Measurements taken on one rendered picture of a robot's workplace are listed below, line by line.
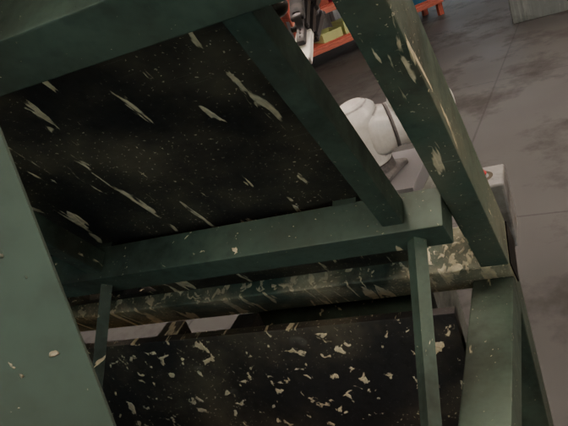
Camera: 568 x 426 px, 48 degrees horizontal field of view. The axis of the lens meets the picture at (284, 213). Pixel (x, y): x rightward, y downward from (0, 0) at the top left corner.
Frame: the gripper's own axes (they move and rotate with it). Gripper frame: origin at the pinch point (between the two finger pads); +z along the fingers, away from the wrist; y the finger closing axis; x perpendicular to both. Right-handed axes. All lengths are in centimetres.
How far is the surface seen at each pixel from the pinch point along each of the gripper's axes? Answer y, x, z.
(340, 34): 509, 209, -517
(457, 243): 57, -12, 15
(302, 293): 59, 27, 22
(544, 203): 236, -22, -84
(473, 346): 50, -15, 41
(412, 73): -11.5, -22.1, 21.5
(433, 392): 30, -12, 54
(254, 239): 23.0, 20.6, 23.7
